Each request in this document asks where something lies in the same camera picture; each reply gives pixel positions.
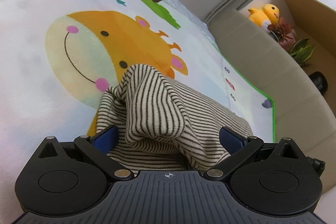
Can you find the green leafed potted plant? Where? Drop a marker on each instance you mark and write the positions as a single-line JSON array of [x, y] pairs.
[[303, 52]]

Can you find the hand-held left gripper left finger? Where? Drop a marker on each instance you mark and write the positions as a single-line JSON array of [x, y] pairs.
[[106, 140]]

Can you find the black rounded object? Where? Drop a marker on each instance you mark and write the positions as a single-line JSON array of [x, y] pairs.
[[319, 82]]

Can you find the cartoon animal play mat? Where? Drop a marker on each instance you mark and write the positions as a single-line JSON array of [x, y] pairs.
[[39, 69]]

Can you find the beige padded headboard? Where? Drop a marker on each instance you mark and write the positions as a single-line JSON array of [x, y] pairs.
[[262, 69]]

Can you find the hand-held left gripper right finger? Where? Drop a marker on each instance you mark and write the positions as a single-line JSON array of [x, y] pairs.
[[232, 141]]

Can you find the brown cardboard panel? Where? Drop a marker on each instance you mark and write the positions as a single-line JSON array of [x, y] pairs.
[[309, 16]]

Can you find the beige striped knit garment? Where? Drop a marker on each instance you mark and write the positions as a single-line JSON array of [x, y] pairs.
[[157, 108]]

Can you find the red leafed potted plant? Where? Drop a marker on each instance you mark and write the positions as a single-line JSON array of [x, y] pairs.
[[282, 32]]

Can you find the yellow plush chick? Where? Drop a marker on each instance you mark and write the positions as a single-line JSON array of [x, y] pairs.
[[271, 12], [256, 16]]

